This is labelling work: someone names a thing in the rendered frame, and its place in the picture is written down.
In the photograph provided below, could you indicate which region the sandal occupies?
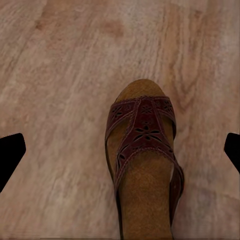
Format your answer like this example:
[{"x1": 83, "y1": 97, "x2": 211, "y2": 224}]
[{"x1": 105, "y1": 78, "x2": 186, "y2": 240}]

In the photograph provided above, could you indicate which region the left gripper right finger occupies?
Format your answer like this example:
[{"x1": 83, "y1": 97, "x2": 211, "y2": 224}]
[{"x1": 224, "y1": 133, "x2": 240, "y2": 173}]

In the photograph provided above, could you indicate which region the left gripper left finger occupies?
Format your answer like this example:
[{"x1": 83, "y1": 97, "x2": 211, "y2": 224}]
[{"x1": 0, "y1": 133, "x2": 26, "y2": 193}]

